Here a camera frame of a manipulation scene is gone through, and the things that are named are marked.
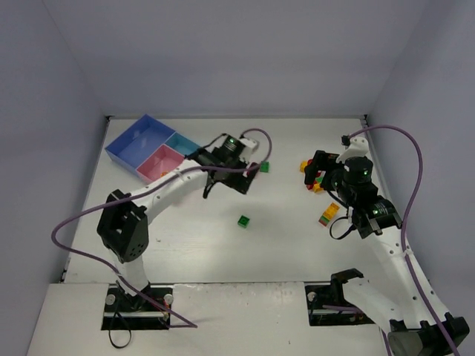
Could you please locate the green lego plate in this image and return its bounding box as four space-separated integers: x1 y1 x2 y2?
260 161 270 173

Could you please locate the green number two lego cube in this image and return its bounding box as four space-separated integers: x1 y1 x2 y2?
237 215 250 228

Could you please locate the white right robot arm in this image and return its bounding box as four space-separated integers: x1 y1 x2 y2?
304 148 470 355

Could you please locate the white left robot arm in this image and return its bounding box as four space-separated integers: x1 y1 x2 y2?
96 135 259 297

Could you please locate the small yellow lego brick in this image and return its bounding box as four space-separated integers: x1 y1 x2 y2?
300 161 308 173

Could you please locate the light blue container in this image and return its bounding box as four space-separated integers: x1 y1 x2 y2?
165 132 200 156

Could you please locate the pink container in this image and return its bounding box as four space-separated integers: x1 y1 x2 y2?
137 145 184 183

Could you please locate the dark blue container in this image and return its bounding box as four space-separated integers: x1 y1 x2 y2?
105 114 176 177

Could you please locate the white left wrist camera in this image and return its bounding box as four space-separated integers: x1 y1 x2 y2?
240 137 260 152

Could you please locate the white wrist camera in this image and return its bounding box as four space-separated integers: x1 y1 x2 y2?
336 136 370 163
240 137 260 152

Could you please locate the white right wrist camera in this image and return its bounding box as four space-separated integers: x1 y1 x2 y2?
336 136 370 163

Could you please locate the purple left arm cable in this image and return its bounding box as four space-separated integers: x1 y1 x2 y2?
50 128 273 329

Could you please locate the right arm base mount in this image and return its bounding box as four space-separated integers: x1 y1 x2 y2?
304 283 374 327

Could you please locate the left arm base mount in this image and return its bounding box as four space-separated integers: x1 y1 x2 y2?
101 285 170 331

